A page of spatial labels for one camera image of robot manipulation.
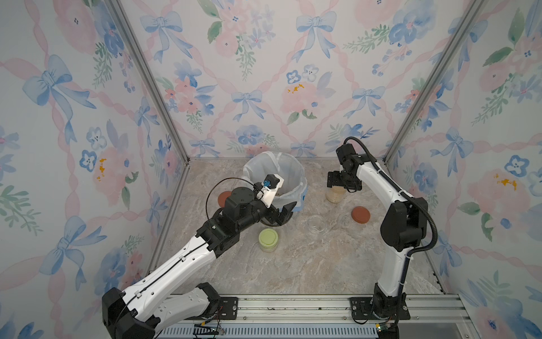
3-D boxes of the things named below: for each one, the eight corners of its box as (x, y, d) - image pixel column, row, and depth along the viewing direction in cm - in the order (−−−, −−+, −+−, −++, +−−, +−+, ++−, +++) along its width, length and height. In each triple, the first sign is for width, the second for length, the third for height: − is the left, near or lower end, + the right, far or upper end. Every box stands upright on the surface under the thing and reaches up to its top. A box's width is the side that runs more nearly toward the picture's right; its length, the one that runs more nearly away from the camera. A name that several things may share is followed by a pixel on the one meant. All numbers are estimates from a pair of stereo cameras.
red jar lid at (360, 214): (353, 223, 98) (354, 221, 96) (349, 208, 103) (351, 206, 101) (371, 223, 98) (372, 221, 96) (366, 208, 103) (367, 206, 101)
